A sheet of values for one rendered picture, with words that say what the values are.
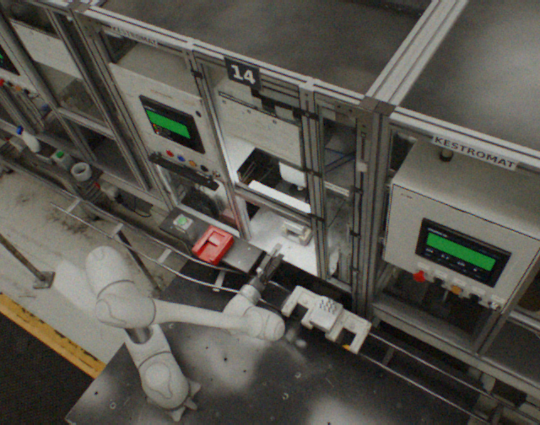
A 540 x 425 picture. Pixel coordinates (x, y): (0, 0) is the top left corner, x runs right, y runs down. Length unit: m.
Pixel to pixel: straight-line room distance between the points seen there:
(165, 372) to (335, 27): 1.46
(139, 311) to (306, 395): 0.93
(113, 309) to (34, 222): 2.55
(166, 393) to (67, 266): 1.81
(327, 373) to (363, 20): 1.49
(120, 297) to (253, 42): 0.91
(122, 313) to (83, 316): 1.88
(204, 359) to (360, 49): 1.57
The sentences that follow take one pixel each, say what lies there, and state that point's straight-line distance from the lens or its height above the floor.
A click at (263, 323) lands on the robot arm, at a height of 1.13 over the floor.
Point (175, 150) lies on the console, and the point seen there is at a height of 1.45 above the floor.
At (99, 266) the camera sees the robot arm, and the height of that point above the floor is 1.52.
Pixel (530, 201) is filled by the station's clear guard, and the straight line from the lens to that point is 1.44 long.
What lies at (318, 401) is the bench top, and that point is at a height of 0.68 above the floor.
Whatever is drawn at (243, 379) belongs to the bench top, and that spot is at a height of 0.68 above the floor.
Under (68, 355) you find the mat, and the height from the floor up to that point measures 0.01.
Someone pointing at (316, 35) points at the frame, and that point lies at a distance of 1.63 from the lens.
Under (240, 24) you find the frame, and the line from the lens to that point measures 1.72.
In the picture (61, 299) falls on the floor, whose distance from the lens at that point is 3.77.
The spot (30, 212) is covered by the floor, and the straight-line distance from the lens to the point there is 4.31.
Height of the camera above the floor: 2.99
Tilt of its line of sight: 55 degrees down
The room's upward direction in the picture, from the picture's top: 12 degrees counter-clockwise
